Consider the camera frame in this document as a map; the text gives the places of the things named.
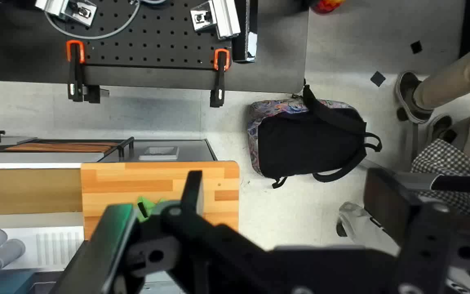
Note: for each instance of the red orange object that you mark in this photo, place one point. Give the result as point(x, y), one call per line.
point(326, 3)

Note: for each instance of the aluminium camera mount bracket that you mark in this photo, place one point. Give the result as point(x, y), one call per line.
point(223, 18)
point(60, 6)

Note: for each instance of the teal bin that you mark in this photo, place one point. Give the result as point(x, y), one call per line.
point(0, 282)

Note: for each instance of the black perforated board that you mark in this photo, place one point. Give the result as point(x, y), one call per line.
point(153, 37)

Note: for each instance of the person in checkered shirt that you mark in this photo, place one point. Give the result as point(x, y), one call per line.
point(463, 75)

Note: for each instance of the black floor tape square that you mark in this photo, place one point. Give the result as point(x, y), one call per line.
point(416, 47)
point(377, 78)

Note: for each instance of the wooden butcher block counter cabinet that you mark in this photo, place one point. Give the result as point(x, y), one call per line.
point(130, 184)

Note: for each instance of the black patterned backpack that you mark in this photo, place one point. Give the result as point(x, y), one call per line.
point(310, 140)

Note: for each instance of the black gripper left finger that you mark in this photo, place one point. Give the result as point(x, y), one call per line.
point(174, 228)

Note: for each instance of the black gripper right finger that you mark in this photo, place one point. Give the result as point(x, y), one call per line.
point(431, 238)

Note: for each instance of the grey faucet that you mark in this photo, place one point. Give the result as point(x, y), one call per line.
point(0, 253)

